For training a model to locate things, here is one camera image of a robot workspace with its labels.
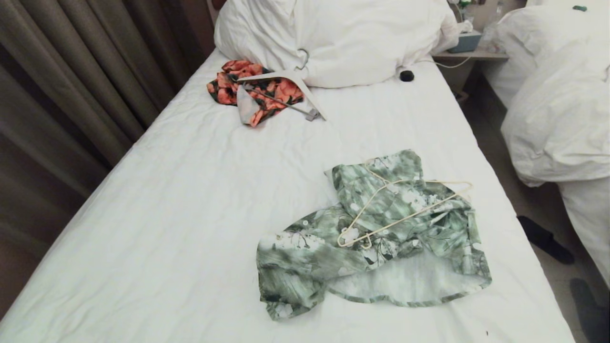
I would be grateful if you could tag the green floral button shirt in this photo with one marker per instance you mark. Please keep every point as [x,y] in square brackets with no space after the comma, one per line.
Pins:
[381,247]

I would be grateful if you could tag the white plastic hanger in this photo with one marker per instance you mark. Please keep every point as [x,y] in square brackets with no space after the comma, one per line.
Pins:
[286,75]

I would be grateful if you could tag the orange floral garment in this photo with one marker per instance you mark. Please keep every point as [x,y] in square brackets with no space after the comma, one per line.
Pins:
[228,90]

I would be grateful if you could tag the bed with white sheet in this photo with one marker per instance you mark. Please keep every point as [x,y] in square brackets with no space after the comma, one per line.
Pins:
[190,190]

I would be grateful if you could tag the white pillow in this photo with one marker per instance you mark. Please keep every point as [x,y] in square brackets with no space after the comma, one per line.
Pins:
[343,38]

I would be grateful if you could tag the small black round object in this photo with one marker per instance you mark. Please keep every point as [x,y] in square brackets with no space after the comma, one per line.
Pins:
[407,76]

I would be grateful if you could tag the brown wooden headboard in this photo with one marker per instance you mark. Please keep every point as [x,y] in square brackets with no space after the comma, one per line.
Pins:
[219,4]

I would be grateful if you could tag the blue tissue box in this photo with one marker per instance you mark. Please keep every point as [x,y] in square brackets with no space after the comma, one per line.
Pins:
[464,43]

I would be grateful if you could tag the wooden nightstand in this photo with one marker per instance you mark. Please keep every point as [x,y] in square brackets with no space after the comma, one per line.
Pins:
[476,55]

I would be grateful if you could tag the small green plant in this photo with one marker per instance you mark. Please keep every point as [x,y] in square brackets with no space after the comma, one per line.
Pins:
[464,5]

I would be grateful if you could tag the black slipper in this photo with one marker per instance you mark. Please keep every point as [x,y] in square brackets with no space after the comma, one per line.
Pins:
[593,309]
[545,238]

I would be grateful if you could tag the white crumpled duvet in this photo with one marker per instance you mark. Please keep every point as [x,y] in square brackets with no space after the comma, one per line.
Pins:
[562,95]

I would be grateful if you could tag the neighbouring bed white sheet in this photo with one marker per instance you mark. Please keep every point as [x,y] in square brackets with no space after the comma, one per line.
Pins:
[591,214]

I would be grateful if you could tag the small green object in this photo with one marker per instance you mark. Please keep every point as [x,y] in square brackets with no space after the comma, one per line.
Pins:
[580,8]

